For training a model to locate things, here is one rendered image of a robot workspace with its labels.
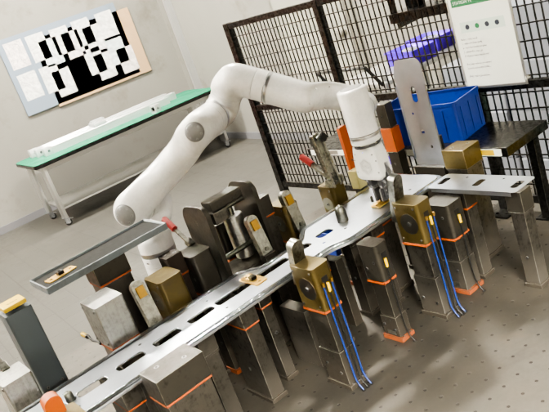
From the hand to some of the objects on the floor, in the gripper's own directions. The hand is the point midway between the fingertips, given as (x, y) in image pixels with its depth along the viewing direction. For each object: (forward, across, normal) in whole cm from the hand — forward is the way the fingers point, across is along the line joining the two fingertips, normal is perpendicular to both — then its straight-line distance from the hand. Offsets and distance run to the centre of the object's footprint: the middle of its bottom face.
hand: (381, 192), depth 197 cm
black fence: (+103, +35, -56) cm, 122 cm away
